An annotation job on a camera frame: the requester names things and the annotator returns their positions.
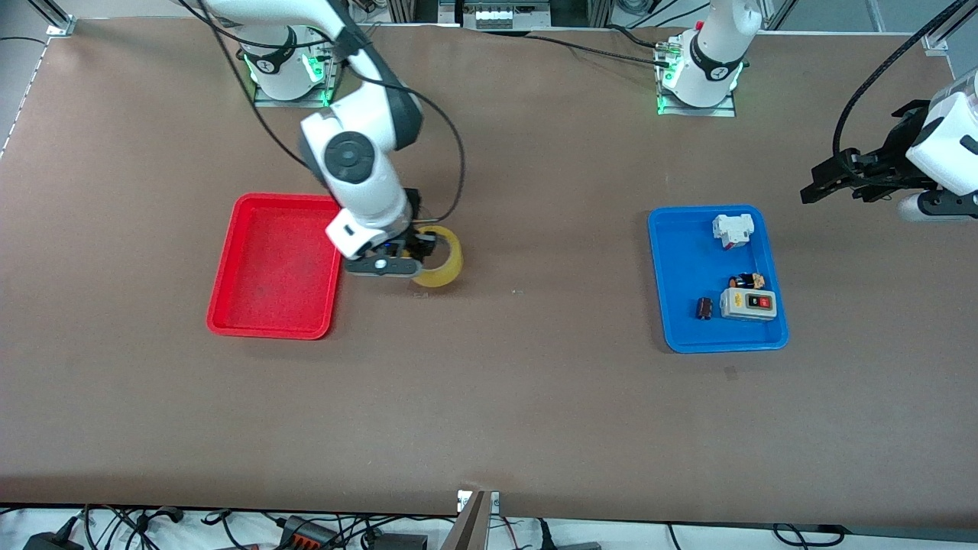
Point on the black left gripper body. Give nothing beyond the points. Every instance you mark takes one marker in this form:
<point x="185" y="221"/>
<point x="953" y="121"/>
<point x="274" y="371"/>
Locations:
<point x="894" y="147"/>

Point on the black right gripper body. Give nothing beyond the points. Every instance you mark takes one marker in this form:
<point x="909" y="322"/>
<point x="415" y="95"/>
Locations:
<point x="413" y="205"/>

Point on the yellow packing tape roll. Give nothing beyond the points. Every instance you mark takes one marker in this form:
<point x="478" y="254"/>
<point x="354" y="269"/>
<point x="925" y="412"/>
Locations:
<point x="451" y="267"/>

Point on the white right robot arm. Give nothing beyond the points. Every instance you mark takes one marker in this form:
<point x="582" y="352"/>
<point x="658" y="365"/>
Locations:
<point x="367" y="198"/>

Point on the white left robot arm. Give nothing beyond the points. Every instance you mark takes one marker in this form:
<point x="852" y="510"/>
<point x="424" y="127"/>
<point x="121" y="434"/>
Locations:
<point x="707" y="61"/>

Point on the white electrical connector block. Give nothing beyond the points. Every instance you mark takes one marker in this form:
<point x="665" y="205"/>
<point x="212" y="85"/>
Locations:
<point x="730" y="227"/>

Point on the small black orange component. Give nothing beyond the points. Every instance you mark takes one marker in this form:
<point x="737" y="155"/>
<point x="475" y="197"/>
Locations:
<point x="745" y="280"/>

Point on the aluminium extrusion bar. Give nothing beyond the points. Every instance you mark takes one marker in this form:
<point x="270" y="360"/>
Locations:
<point x="936" y="38"/>
<point x="57" y="19"/>

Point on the red plastic tray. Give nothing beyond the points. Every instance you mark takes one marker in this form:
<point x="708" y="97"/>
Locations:
<point x="267" y="283"/>

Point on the blue plastic tray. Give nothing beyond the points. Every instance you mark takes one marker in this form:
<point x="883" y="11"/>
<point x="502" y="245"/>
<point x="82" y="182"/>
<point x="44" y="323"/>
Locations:
<point x="688" y="283"/>

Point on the black cylindrical component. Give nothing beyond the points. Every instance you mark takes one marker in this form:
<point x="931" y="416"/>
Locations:
<point x="705" y="308"/>

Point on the black power box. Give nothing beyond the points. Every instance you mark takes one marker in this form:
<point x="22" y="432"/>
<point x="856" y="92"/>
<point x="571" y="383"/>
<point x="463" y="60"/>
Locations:
<point x="397" y="544"/>
<point x="573" y="547"/>

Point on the black orange power device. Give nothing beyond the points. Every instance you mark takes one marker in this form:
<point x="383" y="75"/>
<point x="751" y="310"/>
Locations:
<point x="306" y="535"/>

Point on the black power adapter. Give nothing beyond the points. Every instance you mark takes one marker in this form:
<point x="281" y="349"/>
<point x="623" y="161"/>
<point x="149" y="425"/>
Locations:
<point x="50" y="542"/>

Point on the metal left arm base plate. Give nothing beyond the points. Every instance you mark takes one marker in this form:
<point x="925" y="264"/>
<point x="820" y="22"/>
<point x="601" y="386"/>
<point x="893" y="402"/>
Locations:
<point x="695" y="111"/>

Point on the grey push button switch box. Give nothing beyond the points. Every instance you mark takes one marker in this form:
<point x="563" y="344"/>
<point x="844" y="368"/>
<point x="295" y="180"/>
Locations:
<point x="745" y="305"/>

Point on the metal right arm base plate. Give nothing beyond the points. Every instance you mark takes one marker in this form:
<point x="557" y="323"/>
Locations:
<point x="294" y="102"/>

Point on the aluminium frame rack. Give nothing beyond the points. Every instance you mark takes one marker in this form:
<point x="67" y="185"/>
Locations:
<point x="428" y="11"/>

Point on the silver mount bracket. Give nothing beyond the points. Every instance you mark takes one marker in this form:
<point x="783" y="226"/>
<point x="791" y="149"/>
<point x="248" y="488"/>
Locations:
<point x="462" y="500"/>

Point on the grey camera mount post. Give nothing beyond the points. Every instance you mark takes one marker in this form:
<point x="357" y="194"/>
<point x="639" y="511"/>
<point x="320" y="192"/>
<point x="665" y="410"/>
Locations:
<point x="470" y="527"/>

